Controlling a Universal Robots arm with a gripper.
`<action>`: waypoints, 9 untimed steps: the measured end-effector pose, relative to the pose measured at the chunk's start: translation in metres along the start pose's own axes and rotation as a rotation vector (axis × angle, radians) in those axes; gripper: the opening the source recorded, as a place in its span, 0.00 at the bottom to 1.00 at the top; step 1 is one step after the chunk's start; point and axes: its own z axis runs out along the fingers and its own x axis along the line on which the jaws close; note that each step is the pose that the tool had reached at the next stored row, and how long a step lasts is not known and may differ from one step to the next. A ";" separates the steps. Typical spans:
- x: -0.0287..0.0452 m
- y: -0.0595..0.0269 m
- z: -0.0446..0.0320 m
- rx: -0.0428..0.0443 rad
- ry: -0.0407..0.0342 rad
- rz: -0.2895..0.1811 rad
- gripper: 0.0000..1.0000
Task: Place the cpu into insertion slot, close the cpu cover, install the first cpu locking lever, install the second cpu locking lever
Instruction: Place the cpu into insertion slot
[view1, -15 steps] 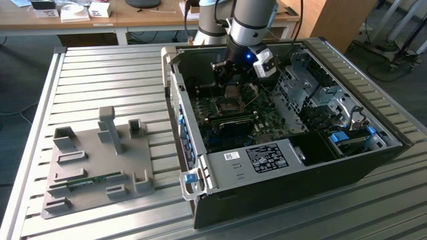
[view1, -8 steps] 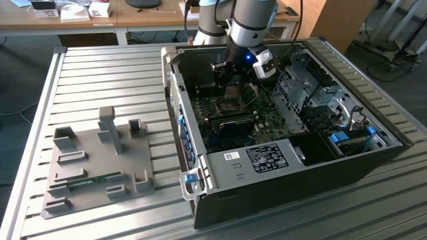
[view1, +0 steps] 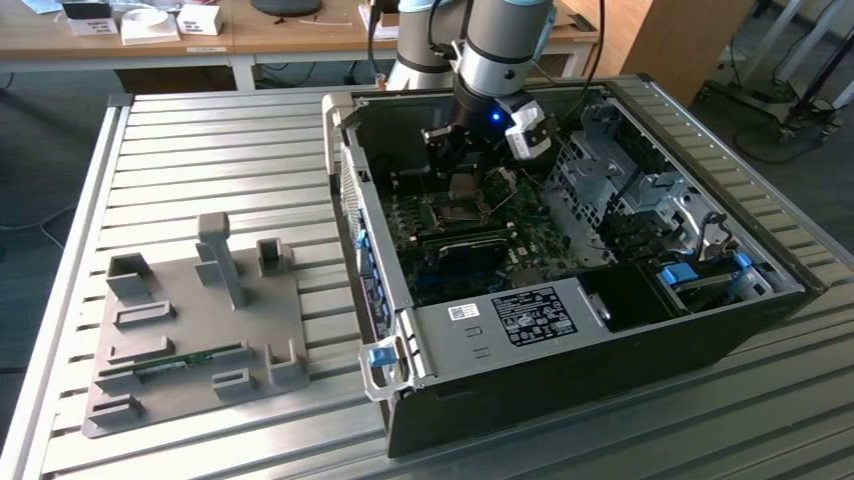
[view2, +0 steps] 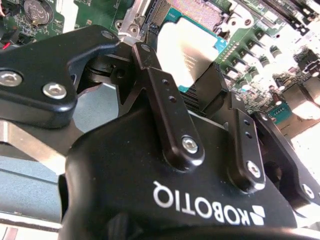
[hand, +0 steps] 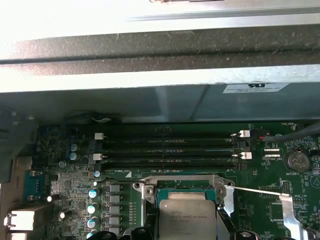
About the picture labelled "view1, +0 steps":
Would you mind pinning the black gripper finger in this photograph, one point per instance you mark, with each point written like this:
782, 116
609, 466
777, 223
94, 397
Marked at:
443, 140

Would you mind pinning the thin metal locking lever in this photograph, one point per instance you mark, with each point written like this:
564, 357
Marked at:
502, 204

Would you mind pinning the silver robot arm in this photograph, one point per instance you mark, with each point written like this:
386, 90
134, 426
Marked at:
494, 50

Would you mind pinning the CPU socket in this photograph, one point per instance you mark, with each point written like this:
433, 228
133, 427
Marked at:
457, 212

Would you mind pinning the green RAM stick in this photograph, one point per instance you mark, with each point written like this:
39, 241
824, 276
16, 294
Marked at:
467, 235
187, 360

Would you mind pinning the grey metal drive cage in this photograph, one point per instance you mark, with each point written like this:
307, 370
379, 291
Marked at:
588, 175

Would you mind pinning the white paper box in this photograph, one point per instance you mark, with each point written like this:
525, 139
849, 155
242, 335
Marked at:
387, 32

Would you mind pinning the blue card retainer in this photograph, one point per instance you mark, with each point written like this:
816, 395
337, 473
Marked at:
362, 239

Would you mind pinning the green motherboard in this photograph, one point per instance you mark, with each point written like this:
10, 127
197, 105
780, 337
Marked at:
534, 240

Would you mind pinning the black graphics card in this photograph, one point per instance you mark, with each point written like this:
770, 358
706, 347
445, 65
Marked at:
470, 260

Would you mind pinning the wooden desk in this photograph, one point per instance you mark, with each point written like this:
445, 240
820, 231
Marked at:
301, 37
40, 45

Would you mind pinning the wooden cabinet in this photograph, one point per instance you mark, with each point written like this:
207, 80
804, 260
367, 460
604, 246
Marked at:
681, 40

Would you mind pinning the black round pad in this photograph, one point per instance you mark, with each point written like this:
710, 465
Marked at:
287, 6

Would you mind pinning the silver power supply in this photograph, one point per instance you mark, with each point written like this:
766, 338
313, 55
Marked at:
461, 345

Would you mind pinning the metal equipment stand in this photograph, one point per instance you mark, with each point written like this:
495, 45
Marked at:
754, 97

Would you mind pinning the hard disk in blue carrier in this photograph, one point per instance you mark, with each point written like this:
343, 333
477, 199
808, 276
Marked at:
676, 275

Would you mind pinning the white labelled box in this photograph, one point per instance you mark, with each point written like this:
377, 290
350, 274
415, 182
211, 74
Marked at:
94, 26
199, 20

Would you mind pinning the blue case latch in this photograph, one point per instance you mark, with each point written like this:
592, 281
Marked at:
382, 357

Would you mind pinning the white round printed part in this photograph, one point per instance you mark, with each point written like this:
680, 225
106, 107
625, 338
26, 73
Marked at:
150, 30

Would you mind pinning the blue drive bay tab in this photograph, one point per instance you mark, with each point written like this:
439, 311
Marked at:
742, 262

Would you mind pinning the grey parts rack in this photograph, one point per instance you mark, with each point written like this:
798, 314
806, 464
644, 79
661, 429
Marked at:
201, 320

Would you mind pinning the black PC case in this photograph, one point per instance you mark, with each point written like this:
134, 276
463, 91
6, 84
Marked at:
601, 390

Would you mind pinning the pale blue paper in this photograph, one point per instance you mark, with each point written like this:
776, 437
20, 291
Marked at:
40, 6

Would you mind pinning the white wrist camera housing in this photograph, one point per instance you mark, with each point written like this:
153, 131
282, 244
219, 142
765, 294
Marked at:
527, 107

